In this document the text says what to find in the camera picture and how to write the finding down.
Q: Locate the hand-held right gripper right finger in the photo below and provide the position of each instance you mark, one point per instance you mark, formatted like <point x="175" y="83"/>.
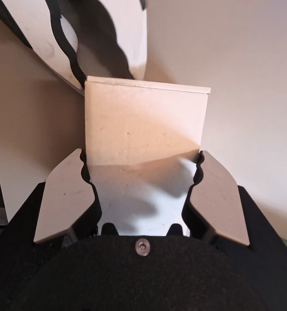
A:
<point x="218" y="204"/>

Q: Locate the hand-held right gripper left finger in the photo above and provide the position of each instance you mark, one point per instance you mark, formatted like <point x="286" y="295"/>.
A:
<point x="63" y="201"/>

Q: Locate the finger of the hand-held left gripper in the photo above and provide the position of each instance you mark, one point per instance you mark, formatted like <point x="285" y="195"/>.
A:
<point x="136" y="36"/>
<point x="36" y="31"/>

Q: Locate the white cardboard box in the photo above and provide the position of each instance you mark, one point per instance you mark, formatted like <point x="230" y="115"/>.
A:
<point x="146" y="121"/>

